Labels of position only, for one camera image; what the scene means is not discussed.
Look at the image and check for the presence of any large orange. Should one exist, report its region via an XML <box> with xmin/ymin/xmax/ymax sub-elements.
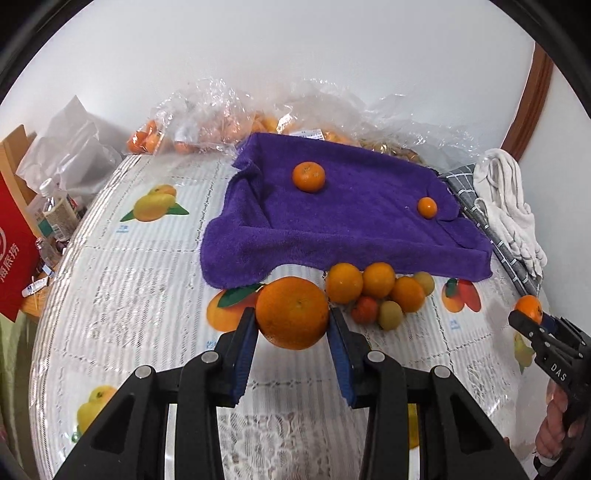
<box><xmin>255</xmin><ymin>276</ymin><xmax>330</xmax><ymax>350</ymax></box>

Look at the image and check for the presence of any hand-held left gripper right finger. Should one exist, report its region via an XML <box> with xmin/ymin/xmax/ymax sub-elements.
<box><xmin>329</xmin><ymin>306</ymin><xmax>532</xmax><ymax>480</ymax></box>

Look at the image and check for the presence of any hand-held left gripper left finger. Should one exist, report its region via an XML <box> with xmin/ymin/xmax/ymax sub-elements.
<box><xmin>55</xmin><ymin>307</ymin><xmax>260</xmax><ymax>480</ymax></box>

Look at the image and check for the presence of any white towel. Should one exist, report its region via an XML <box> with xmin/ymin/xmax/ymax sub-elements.
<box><xmin>472</xmin><ymin>148</ymin><xmax>548</xmax><ymax>280</ymax></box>

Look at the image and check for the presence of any white plastic bag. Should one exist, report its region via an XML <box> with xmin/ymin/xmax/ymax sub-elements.
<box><xmin>16</xmin><ymin>95</ymin><xmax>123</xmax><ymax>204</ymax></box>

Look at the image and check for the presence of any person's right hand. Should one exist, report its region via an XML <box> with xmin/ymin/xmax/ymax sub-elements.
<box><xmin>536</xmin><ymin>382</ymin><xmax>583</xmax><ymax>462</ymax></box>

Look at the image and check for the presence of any brown wooden door frame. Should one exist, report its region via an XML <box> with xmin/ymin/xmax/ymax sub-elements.
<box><xmin>501</xmin><ymin>41</ymin><xmax>555</xmax><ymax>162</ymax></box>

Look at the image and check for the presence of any medium orange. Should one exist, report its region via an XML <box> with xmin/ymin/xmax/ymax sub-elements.
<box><xmin>326</xmin><ymin>263</ymin><xmax>364</xmax><ymax>304</ymax></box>
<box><xmin>292</xmin><ymin>161</ymin><xmax>326</xmax><ymax>193</ymax></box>
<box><xmin>390</xmin><ymin>276</ymin><xmax>426</xmax><ymax>313</ymax></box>
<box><xmin>361</xmin><ymin>261</ymin><xmax>397</xmax><ymax>298</ymax></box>

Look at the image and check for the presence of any fruit print tablecloth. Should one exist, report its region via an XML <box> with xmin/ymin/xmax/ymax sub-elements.
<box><xmin>28</xmin><ymin>152</ymin><xmax>555</xmax><ymax>480</ymax></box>

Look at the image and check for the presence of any clear plastic bag of tangerines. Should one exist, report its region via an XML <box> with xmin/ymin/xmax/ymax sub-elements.
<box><xmin>157</xmin><ymin>78</ymin><xmax>287</xmax><ymax>155</ymax></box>
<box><xmin>127</xmin><ymin>104</ymin><xmax>169</xmax><ymax>155</ymax></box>

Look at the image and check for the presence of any clear plastic water bottle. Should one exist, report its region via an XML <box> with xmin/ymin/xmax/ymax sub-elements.
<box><xmin>37</xmin><ymin>178</ymin><xmax>86</xmax><ymax>241</ymax></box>

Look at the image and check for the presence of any small red fruit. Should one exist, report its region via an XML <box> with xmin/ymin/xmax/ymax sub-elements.
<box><xmin>351</xmin><ymin>295</ymin><xmax>380</xmax><ymax>324</ymax></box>

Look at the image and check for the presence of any grey checked cloth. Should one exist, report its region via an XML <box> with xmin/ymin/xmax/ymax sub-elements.
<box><xmin>436</xmin><ymin>164</ymin><xmax>543</xmax><ymax>296</ymax></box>

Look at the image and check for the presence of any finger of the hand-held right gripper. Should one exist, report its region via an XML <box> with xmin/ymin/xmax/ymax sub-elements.
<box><xmin>541</xmin><ymin>314</ymin><xmax>588</xmax><ymax>343</ymax></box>
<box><xmin>508</xmin><ymin>311</ymin><xmax>555</xmax><ymax>356</ymax></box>

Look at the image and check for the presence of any purple towel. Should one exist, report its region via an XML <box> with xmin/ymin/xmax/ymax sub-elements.
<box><xmin>199</xmin><ymin>133</ymin><xmax>494</xmax><ymax>289</ymax></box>

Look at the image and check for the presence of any brown cardboard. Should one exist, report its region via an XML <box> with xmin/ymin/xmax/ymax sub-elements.
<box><xmin>0</xmin><ymin>124</ymin><xmax>40</xmax><ymax>185</ymax></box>

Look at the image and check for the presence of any clear plastic bag of longans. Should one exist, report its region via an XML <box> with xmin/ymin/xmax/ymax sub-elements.
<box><xmin>277</xmin><ymin>80</ymin><xmax>485</xmax><ymax>169</ymax></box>

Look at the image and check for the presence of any red box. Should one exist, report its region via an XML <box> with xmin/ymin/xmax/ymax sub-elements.
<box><xmin>0</xmin><ymin>166</ymin><xmax>42</xmax><ymax>324</ymax></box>

